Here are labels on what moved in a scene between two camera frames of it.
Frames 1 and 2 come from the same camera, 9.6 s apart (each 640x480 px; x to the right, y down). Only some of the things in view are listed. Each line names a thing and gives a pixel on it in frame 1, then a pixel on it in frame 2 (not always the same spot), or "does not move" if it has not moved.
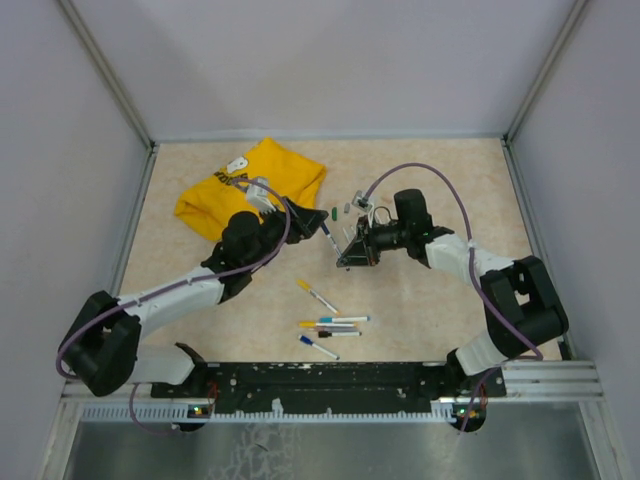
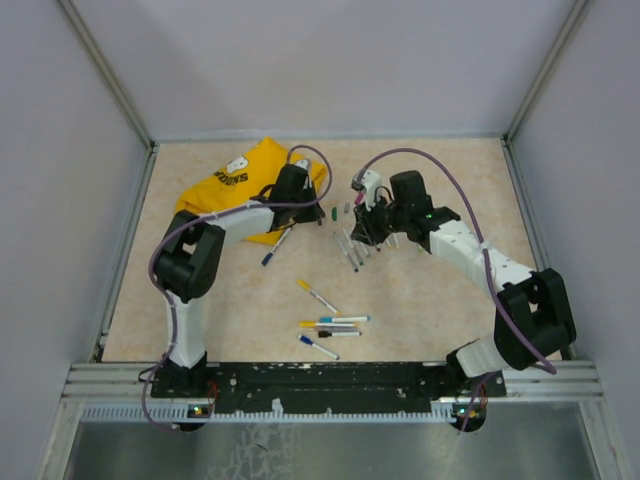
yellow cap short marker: [305, 286] does not move
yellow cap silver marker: [323, 324] does not move
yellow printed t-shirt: [208, 205] does not move
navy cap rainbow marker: [330, 239] to [356, 269]
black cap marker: [326, 334] does not move
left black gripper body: [297, 230] to [306, 215]
